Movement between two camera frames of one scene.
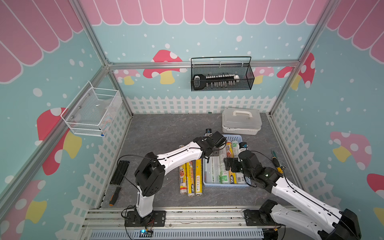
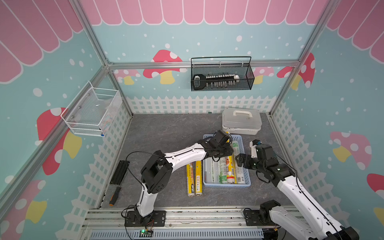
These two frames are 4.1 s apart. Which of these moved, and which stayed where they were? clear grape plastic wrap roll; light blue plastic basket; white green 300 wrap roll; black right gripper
Moved: black right gripper
Stayed: clear grape plastic wrap roll; light blue plastic basket; white green 300 wrap roll
